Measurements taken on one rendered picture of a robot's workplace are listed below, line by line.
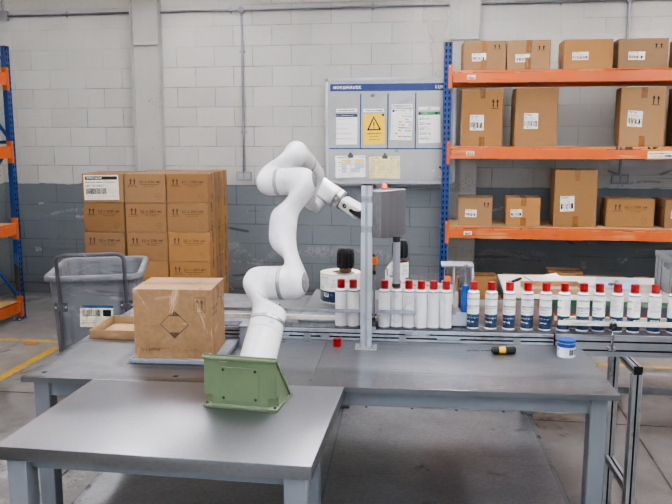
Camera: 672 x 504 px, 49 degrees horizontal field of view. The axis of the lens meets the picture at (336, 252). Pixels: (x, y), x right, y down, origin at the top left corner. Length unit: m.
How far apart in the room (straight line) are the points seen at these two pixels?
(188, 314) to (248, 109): 5.04
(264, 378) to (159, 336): 0.67
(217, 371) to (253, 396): 0.14
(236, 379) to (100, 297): 2.82
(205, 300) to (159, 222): 3.67
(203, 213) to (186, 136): 1.72
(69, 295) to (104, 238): 1.56
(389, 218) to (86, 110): 5.75
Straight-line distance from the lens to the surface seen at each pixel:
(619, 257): 7.72
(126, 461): 2.17
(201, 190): 6.34
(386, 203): 2.96
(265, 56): 7.71
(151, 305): 2.88
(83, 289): 5.11
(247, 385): 2.37
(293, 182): 2.69
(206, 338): 2.86
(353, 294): 3.14
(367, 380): 2.67
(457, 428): 3.92
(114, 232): 6.59
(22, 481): 2.36
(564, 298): 3.21
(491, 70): 6.64
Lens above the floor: 1.68
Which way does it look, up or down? 9 degrees down
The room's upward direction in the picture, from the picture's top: straight up
